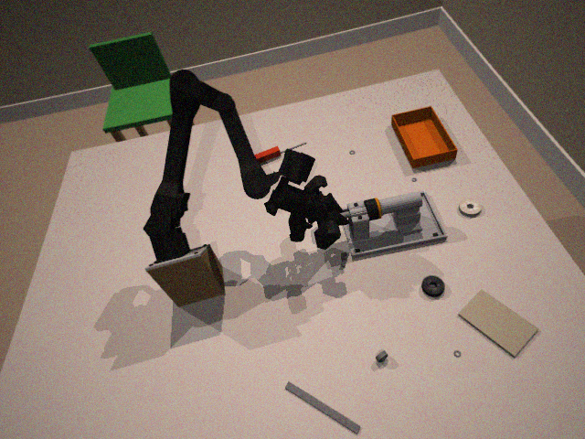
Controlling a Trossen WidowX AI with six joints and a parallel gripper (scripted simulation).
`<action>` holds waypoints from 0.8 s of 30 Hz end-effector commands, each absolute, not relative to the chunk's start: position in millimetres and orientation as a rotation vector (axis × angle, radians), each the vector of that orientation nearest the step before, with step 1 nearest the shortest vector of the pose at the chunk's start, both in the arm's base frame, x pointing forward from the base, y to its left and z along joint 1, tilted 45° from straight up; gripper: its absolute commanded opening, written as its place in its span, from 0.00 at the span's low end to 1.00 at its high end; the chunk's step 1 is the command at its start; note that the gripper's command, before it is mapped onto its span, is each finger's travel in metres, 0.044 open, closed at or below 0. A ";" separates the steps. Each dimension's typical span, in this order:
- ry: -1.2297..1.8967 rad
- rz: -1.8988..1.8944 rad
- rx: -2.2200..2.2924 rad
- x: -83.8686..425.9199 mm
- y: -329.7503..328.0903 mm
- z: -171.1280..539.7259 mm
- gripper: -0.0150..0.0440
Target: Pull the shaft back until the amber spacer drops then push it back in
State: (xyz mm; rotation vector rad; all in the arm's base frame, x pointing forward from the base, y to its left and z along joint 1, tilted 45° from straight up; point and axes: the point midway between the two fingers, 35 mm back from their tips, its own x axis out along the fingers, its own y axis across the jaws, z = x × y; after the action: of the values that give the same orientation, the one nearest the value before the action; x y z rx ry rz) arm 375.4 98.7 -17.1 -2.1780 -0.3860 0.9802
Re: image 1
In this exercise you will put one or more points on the grey flat bar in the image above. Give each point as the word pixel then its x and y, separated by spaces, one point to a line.
pixel 323 408

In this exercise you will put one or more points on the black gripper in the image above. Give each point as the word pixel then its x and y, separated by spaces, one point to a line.
pixel 323 209

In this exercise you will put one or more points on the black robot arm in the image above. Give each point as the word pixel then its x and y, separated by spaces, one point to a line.
pixel 170 202

